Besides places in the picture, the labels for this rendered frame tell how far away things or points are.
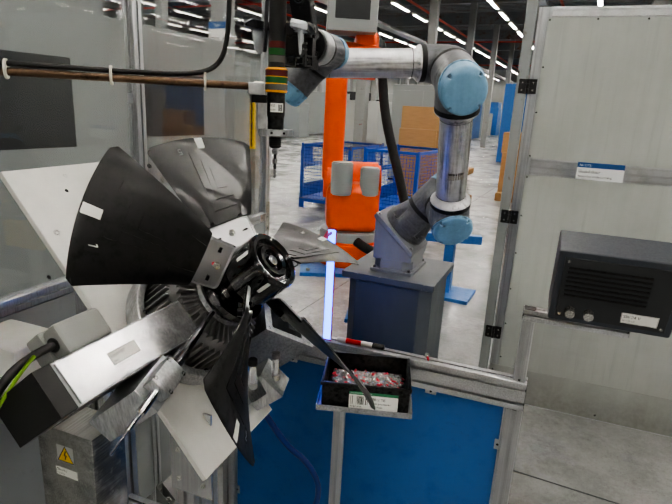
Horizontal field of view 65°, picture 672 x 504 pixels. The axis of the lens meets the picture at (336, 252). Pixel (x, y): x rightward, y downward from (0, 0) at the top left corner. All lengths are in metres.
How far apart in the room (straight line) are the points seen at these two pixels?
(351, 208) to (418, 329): 3.30
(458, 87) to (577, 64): 1.47
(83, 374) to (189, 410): 0.30
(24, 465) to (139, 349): 0.90
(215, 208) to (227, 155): 0.15
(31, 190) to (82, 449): 0.53
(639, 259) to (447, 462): 0.76
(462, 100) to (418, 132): 7.75
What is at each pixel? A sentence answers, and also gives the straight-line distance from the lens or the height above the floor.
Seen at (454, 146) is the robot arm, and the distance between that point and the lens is 1.44.
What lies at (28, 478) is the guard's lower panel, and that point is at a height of 0.47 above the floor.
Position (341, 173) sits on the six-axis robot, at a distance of 4.81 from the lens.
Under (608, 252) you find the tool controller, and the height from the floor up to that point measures 1.23.
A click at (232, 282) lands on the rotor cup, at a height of 1.18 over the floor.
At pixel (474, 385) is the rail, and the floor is 0.82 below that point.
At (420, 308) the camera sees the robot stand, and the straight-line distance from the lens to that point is 1.69.
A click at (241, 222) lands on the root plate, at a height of 1.27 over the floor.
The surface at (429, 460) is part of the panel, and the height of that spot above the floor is 0.55.
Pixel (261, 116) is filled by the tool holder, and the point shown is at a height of 1.49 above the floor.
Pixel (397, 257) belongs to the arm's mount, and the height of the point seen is 1.06.
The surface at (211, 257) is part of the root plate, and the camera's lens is 0.99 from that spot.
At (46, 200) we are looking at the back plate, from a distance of 1.18.
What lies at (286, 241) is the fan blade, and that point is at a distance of 1.27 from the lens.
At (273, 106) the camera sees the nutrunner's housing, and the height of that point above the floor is 1.51.
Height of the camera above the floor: 1.51
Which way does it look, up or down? 15 degrees down
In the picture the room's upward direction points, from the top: 3 degrees clockwise
